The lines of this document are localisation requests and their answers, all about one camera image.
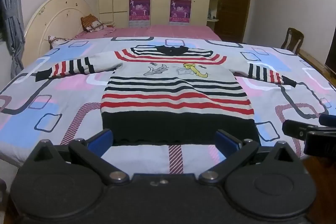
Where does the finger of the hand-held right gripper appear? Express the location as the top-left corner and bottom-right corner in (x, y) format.
(282, 119), (336, 139)
(319, 114), (336, 127)

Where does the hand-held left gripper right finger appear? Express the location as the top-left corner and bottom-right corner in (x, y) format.
(199, 130), (301, 184)

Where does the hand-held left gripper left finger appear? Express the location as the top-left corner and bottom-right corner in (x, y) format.
(33, 129), (130, 185)

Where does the striped cartoon knit sweater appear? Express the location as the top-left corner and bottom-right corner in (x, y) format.
(35, 45), (297, 147)

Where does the patterned bed blanket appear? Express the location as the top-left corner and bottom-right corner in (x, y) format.
(0, 36), (336, 175)

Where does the dark wooden cabinet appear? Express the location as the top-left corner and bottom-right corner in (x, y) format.
(325, 26), (336, 75)

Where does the wooden chair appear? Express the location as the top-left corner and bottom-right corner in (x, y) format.
(280, 27), (304, 54)

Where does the white patterned pillow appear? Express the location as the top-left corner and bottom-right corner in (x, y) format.
(48, 35), (75, 50)

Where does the orange printed pillow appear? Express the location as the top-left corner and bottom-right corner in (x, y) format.
(80, 14), (108, 32)

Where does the pink bed sheet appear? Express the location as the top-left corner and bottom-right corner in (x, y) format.
(75, 24), (222, 41)

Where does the cream arched headboard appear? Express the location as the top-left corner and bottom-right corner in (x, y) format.
(22, 0), (92, 67)

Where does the brown wooden door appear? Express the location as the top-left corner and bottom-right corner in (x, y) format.
(214, 0), (254, 43)

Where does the grey curtain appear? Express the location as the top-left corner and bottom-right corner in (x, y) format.
(0, 0), (26, 69)

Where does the wooden bed frame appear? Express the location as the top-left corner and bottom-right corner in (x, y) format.
(299, 49), (336, 77)

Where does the purple wall poster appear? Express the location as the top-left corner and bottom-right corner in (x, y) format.
(129, 0), (151, 28)
(169, 0), (192, 25)

